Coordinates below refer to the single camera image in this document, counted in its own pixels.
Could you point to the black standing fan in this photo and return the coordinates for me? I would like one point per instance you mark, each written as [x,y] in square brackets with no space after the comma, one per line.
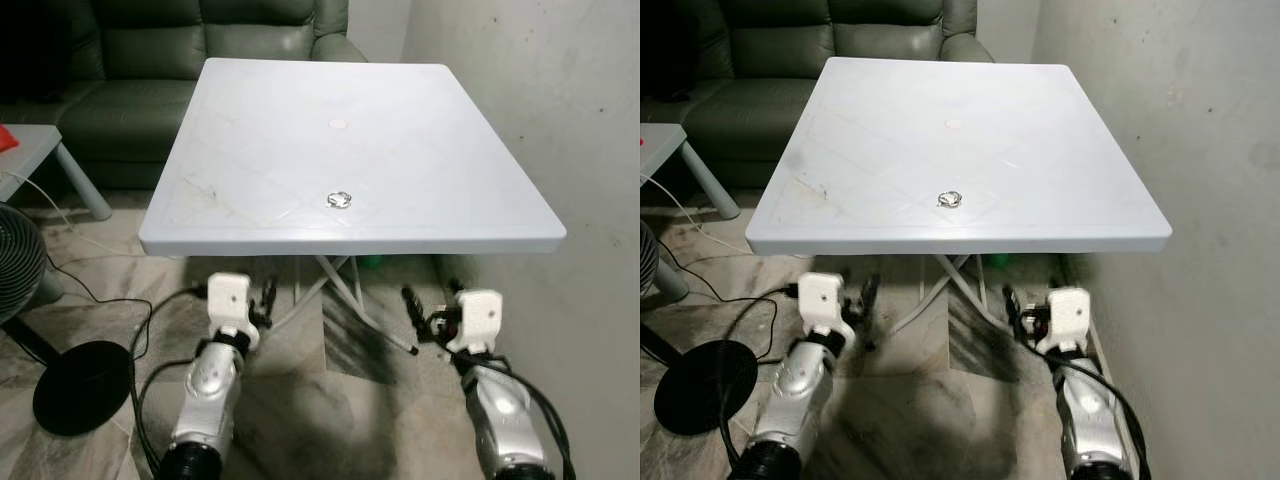
[85,385]
[705,385]

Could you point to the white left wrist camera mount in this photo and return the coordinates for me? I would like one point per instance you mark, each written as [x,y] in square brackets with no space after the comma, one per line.
[228,300]
[820,300]

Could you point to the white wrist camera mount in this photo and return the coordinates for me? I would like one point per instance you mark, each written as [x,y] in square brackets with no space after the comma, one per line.
[228,300]
[478,318]
[820,300]
[1065,315]

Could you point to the small grey side table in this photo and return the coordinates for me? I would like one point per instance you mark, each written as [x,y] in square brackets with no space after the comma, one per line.
[30,155]
[660,145]

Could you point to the small red object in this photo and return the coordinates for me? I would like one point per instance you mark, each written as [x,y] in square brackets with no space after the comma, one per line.
[6,138]

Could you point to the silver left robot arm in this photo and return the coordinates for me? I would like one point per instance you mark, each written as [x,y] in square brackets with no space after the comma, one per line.
[795,385]
[205,385]

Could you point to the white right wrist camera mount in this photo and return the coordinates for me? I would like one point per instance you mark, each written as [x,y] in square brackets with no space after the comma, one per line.
[1065,315]
[478,318]

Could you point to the silver key bunch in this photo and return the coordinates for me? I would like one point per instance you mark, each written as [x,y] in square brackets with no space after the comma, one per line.
[340,199]
[952,199]

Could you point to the green leather sofa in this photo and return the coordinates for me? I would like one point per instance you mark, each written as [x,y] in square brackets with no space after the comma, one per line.
[760,110]
[150,110]

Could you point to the white plastic folding table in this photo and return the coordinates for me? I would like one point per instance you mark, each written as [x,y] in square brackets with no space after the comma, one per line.
[900,160]
[300,150]

